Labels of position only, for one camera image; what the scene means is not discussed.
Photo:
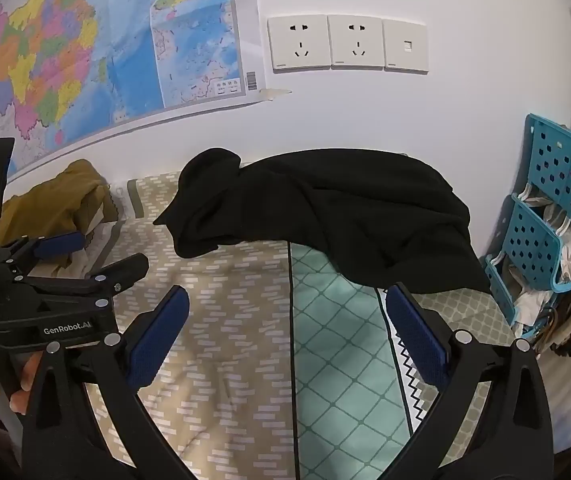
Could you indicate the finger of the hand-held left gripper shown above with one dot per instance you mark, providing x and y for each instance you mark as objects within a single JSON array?
[
  {"x": 125, "y": 267},
  {"x": 60, "y": 245}
]

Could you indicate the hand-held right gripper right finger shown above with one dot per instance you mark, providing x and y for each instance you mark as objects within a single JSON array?
[{"x": 415, "y": 335}]

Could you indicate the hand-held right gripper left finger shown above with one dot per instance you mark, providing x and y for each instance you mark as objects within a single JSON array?
[{"x": 158, "y": 330}]

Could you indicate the black garment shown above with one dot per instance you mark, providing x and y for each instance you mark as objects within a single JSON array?
[{"x": 340, "y": 200}]

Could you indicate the cream garment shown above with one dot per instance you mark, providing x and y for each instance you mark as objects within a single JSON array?
[{"x": 94, "y": 221}]

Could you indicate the mustard garment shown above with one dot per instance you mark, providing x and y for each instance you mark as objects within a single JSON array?
[{"x": 60, "y": 195}]

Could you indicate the patchwork patterned bed sheet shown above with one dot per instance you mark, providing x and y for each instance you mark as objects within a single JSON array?
[{"x": 245, "y": 310}]

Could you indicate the blue plastic rack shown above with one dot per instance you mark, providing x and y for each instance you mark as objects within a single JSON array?
[{"x": 535, "y": 240}]

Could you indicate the clear tape piece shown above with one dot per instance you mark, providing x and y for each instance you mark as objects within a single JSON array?
[{"x": 275, "y": 93}]

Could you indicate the white network socket plate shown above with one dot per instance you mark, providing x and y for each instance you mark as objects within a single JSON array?
[{"x": 405, "y": 45}]

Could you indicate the colourful wall map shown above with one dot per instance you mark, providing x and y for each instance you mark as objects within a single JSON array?
[{"x": 90, "y": 35}]

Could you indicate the white wall outlet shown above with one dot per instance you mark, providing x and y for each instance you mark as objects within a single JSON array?
[
  {"x": 355, "y": 41},
  {"x": 298, "y": 42}
]

